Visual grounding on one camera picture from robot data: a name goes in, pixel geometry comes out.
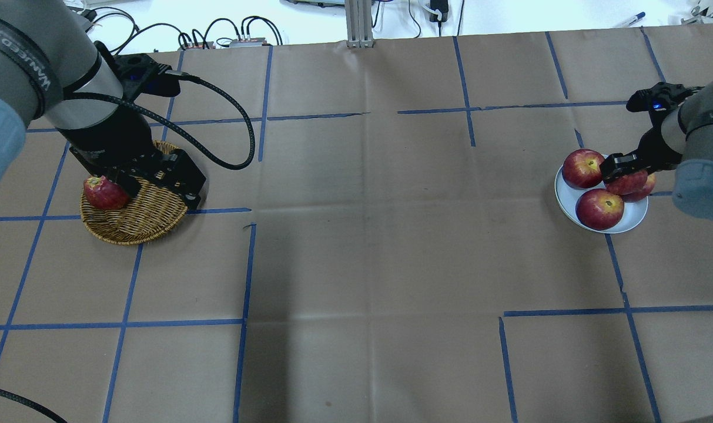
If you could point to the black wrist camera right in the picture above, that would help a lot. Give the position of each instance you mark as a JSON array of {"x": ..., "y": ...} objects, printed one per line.
[{"x": 662, "y": 97}]

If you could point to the red apple plate back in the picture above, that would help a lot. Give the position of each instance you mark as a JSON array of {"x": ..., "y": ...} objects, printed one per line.
[{"x": 581, "y": 169}]

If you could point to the red apple plate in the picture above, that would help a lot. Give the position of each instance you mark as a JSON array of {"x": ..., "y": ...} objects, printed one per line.
[
  {"x": 581, "y": 169},
  {"x": 599, "y": 209},
  {"x": 642, "y": 193}
]

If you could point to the red apple plate front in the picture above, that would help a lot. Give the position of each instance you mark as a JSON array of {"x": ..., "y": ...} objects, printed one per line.
[{"x": 599, "y": 209}]

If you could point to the red yellow apple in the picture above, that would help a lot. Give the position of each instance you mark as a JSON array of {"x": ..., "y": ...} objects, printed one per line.
[{"x": 627, "y": 184}]

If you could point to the aluminium frame post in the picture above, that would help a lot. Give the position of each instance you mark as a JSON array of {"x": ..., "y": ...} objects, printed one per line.
[{"x": 359, "y": 28}]

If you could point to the red apple plate left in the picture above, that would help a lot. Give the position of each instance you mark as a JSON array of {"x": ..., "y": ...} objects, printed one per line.
[{"x": 642, "y": 193}]

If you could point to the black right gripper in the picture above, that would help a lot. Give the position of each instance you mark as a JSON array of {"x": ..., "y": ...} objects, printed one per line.
[{"x": 653, "y": 143}]

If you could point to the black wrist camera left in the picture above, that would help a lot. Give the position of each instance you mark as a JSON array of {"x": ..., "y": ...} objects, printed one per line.
[{"x": 139, "y": 73}]

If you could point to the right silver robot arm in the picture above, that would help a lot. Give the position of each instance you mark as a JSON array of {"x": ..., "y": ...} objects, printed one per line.
[{"x": 693, "y": 181}]

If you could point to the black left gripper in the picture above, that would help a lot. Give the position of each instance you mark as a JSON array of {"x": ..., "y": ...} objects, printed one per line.
[{"x": 110, "y": 136}]

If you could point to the blue white pen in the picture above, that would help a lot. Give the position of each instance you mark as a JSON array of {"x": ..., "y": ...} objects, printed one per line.
[{"x": 631, "y": 21}]

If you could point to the brown wicker basket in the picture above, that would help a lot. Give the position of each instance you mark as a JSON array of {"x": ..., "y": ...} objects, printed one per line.
[{"x": 152, "y": 214}]

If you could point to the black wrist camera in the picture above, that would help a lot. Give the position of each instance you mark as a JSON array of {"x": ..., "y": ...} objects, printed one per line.
[
  {"x": 139, "y": 73},
  {"x": 662, "y": 97}
]

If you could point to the light blue plate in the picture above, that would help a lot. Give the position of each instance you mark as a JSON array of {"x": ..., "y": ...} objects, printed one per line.
[{"x": 567, "y": 197}]

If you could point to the dark red apple basket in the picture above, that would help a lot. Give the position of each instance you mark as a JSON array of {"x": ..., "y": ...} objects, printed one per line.
[{"x": 103, "y": 194}]

